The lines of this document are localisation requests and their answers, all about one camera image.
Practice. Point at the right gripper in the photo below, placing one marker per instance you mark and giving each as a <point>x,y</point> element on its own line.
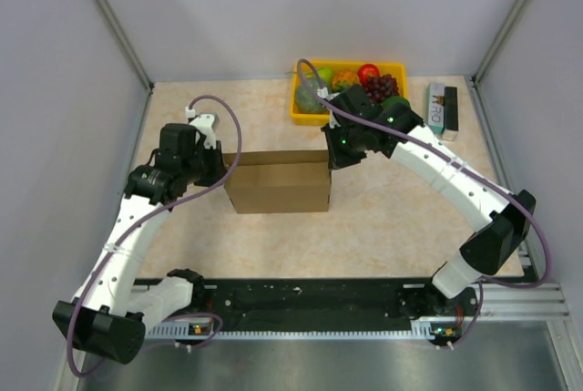
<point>334,159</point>

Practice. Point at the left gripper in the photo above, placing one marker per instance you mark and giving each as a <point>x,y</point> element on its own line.
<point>218,165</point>

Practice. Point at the brown cardboard box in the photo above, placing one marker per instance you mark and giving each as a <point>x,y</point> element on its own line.
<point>279,181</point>

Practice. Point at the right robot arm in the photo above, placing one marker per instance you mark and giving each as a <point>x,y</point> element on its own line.
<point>500,219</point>

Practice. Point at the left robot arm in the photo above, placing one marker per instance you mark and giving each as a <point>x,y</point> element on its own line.
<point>105,318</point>

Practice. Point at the green netted melon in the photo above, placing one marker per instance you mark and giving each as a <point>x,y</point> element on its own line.
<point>305,101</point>

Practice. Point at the orange pineapple with leaves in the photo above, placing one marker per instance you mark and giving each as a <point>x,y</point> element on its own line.
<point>343,80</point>

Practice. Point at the dark purple grape bunch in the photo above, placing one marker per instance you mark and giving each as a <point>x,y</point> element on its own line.
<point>380,88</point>

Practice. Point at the dark green lime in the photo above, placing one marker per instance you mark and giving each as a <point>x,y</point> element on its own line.
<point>388,102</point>

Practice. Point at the light green apple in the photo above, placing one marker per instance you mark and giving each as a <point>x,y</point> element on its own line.
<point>326,74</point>

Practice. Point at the red apple at back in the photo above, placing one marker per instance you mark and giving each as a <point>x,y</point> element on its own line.
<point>366,71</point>

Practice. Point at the yellow plastic fruit bin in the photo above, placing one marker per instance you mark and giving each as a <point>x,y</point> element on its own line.
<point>396,70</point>

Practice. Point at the white and black carton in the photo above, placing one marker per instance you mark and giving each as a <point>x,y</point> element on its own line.
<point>441,111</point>

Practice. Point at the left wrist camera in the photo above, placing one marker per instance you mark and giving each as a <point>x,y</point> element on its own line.
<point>206,124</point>

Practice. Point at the right aluminium frame post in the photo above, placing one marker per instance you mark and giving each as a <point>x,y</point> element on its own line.
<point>503,34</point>

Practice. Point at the aluminium frame post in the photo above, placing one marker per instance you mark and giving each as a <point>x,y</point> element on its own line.
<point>121,38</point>
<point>503,34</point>

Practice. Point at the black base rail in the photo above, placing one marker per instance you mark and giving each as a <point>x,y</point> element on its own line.
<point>351,309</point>

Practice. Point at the left aluminium frame post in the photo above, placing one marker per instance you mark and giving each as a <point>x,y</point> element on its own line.
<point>121,38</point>

